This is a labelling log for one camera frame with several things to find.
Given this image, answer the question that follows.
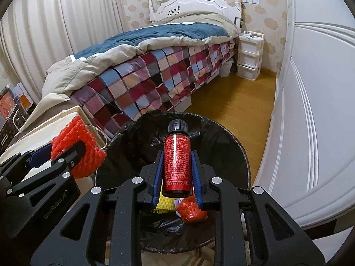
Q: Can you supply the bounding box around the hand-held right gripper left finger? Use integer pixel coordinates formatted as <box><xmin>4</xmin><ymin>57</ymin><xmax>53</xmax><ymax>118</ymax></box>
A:
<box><xmin>30</xmin><ymin>150</ymin><xmax>165</xmax><ymax>266</ymax></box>

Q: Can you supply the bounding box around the yellow cord with black plug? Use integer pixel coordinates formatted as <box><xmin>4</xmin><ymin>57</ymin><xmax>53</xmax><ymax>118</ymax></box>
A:
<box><xmin>234</xmin><ymin>3</ymin><xmax>246</xmax><ymax>28</ymax></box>

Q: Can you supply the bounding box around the bin with black bag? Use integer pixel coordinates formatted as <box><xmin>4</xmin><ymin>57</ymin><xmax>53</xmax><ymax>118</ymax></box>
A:
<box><xmin>93</xmin><ymin>111</ymin><xmax>251</xmax><ymax>255</ymax></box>

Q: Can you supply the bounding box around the orange foam net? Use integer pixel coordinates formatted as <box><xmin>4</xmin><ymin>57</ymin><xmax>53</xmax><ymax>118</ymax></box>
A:
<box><xmin>51</xmin><ymin>116</ymin><xmax>107</xmax><ymax>179</ymax></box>

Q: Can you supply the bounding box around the white plastic drawer unit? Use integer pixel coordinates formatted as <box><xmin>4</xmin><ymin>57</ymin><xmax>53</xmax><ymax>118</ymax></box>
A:
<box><xmin>236</xmin><ymin>30</ymin><xmax>264</xmax><ymax>81</ymax></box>

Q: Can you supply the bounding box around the red bottle black cap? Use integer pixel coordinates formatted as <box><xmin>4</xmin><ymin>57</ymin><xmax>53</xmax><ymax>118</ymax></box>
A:
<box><xmin>162</xmin><ymin>119</ymin><xmax>193</xmax><ymax>196</ymax></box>

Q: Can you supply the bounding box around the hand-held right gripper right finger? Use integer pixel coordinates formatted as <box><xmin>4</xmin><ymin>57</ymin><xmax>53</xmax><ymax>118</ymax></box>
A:
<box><xmin>191</xmin><ymin>150</ymin><xmax>325</xmax><ymax>266</ymax></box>

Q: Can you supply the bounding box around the white and orange box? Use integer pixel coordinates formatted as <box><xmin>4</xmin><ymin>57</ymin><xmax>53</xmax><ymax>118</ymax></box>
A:
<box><xmin>12</xmin><ymin>82</ymin><xmax>36</xmax><ymax>112</ymax></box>

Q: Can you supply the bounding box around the printed cardboard carton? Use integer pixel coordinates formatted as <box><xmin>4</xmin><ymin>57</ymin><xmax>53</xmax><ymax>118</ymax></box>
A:
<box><xmin>0</xmin><ymin>87</ymin><xmax>20</xmax><ymax>122</ymax></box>

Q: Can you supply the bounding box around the red plastic bag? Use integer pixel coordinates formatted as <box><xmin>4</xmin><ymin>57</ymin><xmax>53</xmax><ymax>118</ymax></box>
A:
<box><xmin>177</xmin><ymin>195</ymin><xmax>209</xmax><ymax>223</ymax></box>

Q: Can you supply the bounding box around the small white bin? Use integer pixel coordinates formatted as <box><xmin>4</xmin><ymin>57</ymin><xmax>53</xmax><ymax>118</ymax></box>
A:
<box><xmin>219</xmin><ymin>61</ymin><xmax>233</xmax><ymax>78</ymax></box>

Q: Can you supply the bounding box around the bed with plaid sheet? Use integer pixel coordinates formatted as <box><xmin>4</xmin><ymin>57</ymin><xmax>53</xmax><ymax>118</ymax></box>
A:
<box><xmin>41</xmin><ymin>11</ymin><xmax>242</xmax><ymax>97</ymax></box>

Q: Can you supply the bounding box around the yellow foam net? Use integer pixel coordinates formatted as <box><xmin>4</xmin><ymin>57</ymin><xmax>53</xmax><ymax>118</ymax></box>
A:
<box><xmin>154</xmin><ymin>191</ymin><xmax>176</xmax><ymax>214</ymax></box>

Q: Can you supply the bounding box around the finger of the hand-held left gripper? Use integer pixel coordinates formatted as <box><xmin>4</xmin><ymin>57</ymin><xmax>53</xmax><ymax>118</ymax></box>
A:
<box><xmin>0</xmin><ymin>144</ymin><xmax>54</xmax><ymax>173</ymax></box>
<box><xmin>0</xmin><ymin>141</ymin><xmax>87</xmax><ymax>198</ymax></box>

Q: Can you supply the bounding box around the white wardrobe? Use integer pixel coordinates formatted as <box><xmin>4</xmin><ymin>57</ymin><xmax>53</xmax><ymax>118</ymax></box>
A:
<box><xmin>254</xmin><ymin>0</ymin><xmax>355</xmax><ymax>228</ymax></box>

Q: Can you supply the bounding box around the dark patterned box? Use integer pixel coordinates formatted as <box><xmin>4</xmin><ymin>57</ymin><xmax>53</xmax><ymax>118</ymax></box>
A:
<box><xmin>0</xmin><ymin>108</ymin><xmax>38</xmax><ymax>156</ymax></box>

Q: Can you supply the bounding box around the cream pleated curtain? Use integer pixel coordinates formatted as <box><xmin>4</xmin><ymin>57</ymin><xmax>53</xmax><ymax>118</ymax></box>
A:
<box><xmin>0</xmin><ymin>0</ymin><xmax>125</xmax><ymax>106</ymax></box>

